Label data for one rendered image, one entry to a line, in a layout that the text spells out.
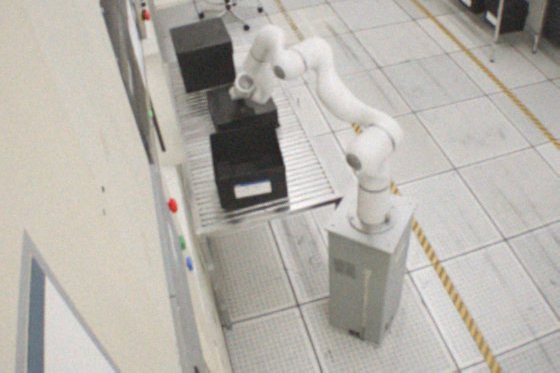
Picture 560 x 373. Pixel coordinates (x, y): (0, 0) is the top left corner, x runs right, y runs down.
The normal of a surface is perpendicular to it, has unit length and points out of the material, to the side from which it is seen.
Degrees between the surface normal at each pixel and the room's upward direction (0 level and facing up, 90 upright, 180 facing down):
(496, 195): 0
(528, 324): 0
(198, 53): 90
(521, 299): 0
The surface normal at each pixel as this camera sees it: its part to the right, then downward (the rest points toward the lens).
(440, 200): -0.08, -0.72
